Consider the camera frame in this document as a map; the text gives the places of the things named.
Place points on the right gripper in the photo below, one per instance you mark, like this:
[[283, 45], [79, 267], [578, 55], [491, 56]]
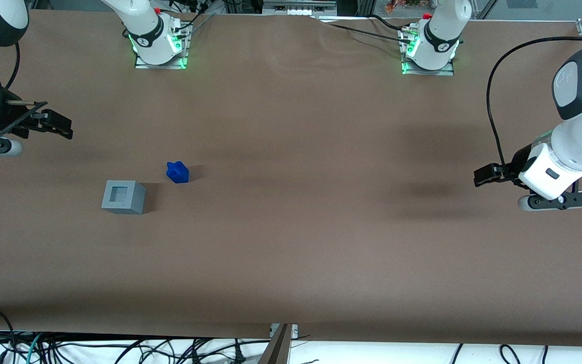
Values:
[[9, 123]]

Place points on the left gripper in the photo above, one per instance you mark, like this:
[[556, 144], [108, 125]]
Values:
[[518, 162]]

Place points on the blue plastic part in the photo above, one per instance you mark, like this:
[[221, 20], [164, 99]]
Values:
[[178, 172]]

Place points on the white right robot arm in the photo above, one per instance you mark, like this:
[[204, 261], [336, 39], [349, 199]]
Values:
[[144, 25]]

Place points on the gray square base block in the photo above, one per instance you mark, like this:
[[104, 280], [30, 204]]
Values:
[[124, 197]]

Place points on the brown table cover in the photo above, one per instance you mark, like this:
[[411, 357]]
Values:
[[291, 227]]

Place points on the white power strip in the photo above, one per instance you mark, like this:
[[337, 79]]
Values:
[[298, 8]]

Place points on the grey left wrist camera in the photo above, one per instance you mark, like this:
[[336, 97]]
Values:
[[559, 200]]

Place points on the metal table edge bracket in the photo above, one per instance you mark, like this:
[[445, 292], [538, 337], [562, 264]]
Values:
[[283, 341]]

